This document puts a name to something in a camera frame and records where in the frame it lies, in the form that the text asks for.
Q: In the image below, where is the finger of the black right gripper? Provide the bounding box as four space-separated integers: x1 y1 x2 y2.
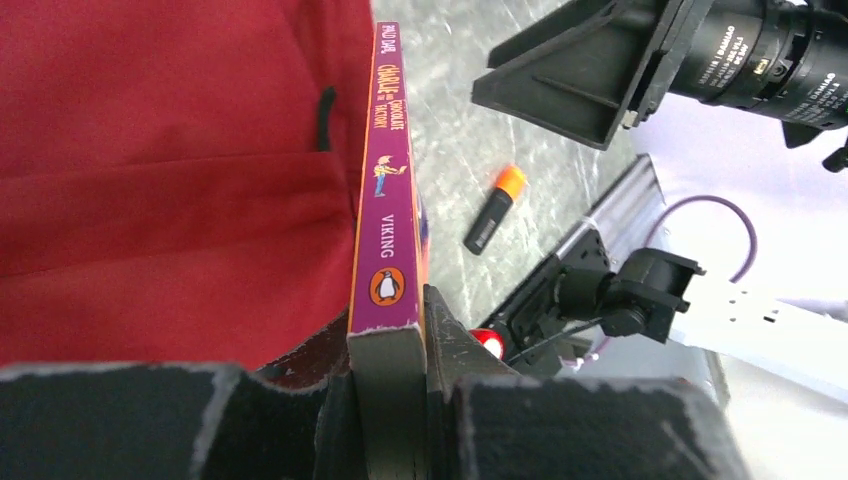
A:
471 0 713 150

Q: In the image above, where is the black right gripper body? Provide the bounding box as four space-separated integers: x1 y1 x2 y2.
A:
622 0 848 130

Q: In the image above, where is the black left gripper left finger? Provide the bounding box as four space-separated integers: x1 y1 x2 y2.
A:
0 311 366 480

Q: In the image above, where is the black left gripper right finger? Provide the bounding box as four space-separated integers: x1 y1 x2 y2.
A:
423 286 750 479

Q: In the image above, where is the orange comic book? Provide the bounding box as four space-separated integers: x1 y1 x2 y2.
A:
347 22 428 479

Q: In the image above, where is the red backpack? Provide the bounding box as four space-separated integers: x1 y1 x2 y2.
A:
1 0 373 368

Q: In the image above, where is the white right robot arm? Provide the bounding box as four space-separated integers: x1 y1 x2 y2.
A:
471 1 847 401

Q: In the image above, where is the orange highlighter marker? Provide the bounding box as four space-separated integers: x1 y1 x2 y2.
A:
463 165 527 255

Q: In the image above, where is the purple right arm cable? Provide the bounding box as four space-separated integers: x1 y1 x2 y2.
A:
645 194 759 285

